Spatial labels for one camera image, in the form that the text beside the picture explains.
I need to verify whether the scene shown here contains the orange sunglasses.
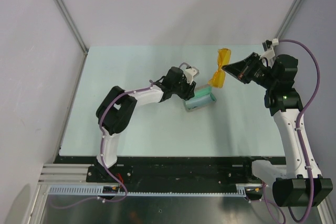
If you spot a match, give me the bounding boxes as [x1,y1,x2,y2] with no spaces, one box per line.
[207,48,232,88]

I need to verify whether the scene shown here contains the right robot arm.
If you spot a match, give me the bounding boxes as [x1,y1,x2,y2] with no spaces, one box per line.
[222,53,333,207]

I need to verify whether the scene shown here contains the left aluminium frame post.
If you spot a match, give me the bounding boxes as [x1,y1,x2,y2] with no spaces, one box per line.
[39,0,89,55]

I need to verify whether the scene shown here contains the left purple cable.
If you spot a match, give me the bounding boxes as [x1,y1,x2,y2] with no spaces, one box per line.
[49,62,190,210]

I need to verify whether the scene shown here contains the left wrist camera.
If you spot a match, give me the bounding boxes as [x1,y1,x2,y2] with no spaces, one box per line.
[183,67,199,84]

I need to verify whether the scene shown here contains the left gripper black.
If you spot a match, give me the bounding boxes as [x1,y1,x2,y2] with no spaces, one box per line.
[172,74,196,101]

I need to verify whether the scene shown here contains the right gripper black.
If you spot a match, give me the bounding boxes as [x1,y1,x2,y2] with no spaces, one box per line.
[222,52,277,89]

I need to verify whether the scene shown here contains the grey slotted cable duct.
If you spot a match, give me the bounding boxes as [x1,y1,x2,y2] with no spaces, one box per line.
[48,184,261,197]

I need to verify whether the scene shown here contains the blue cleaning cloth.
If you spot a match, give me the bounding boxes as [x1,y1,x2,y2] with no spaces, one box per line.
[185,94,213,110]

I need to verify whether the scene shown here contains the grey glasses case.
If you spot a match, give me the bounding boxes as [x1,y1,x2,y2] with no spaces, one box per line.
[184,84,217,112]

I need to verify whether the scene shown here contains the right aluminium frame post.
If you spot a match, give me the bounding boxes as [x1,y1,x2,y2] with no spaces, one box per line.
[275,0,305,39]

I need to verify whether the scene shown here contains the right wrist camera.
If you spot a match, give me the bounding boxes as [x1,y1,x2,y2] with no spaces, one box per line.
[261,38,279,60]

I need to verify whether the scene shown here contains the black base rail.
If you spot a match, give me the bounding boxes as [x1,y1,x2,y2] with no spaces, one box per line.
[55,156,286,193]

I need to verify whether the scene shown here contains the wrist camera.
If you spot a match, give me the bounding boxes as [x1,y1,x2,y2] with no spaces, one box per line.
[183,67,199,84]
[261,38,279,60]

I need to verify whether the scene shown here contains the aluminium frame post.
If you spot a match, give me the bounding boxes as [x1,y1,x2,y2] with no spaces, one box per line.
[39,0,89,55]
[275,0,305,39]

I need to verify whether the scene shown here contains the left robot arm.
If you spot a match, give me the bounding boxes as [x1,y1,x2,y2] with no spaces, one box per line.
[96,64,199,182]

